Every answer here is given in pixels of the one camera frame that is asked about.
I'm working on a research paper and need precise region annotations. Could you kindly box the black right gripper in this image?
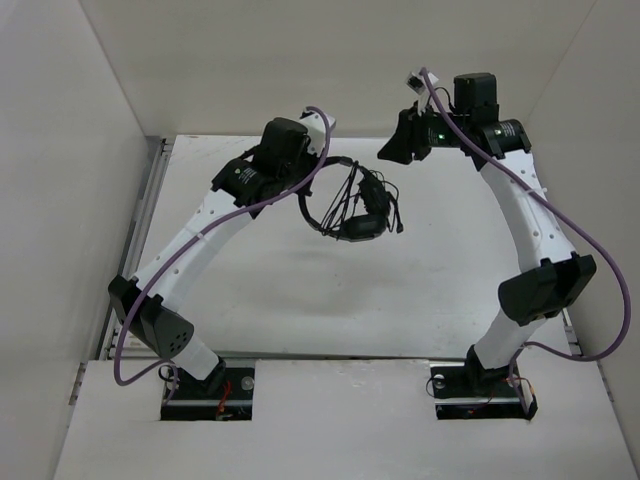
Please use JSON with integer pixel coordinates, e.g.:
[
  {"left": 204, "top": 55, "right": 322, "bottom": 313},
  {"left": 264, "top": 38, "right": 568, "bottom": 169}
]
[{"left": 378, "top": 98, "right": 471, "bottom": 164}]

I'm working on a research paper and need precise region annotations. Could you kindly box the black headset with microphone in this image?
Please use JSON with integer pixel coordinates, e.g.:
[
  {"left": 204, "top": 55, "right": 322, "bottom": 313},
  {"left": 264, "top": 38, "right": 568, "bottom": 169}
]
[{"left": 297, "top": 156, "right": 404, "bottom": 242}]

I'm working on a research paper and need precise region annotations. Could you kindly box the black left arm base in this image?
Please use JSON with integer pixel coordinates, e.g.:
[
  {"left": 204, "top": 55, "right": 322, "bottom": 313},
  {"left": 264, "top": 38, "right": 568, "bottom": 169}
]
[{"left": 158, "top": 358, "right": 256, "bottom": 422}]

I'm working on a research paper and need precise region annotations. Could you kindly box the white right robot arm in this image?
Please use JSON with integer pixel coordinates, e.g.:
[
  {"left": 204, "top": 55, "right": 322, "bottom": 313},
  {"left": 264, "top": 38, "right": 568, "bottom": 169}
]
[{"left": 410, "top": 69, "right": 596, "bottom": 394}]

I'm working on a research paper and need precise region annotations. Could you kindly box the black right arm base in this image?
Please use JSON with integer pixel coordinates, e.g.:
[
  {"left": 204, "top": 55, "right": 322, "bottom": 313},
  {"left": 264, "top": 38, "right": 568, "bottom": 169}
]
[{"left": 425, "top": 363, "right": 538, "bottom": 421}]

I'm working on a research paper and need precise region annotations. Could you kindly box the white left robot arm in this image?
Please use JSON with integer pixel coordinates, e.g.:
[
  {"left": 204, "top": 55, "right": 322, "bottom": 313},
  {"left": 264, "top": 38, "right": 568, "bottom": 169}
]
[{"left": 108, "top": 107, "right": 404, "bottom": 397}]

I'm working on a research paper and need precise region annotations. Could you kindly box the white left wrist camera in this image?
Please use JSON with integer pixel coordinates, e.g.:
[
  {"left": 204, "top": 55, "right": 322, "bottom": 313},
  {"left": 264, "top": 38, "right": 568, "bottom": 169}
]
[{"left": 298, "top": 107, "right": 326, "bottom": 157}]

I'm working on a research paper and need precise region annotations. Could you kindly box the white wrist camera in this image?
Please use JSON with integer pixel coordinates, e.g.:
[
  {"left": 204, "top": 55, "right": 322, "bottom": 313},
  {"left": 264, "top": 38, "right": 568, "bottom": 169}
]
[
  {"left": 406, "top": 72, "right": 434, "bottom": 116},
  {"left": 298, "top": 107, "right": 326, "bottom": 157}
]

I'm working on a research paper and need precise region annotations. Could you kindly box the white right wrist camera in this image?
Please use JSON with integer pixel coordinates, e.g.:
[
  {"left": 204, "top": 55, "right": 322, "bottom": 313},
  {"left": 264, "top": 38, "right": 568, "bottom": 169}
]
[{"left": 406, "top": 72, "right": 434, "bottom": 116}]

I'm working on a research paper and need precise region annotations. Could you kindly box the aluminium table edge rail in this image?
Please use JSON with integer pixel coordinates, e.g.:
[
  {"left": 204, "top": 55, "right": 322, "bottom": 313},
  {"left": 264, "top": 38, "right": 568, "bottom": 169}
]
[{"left": 97, "top": 137, "right": 174, "bottom": 361}]

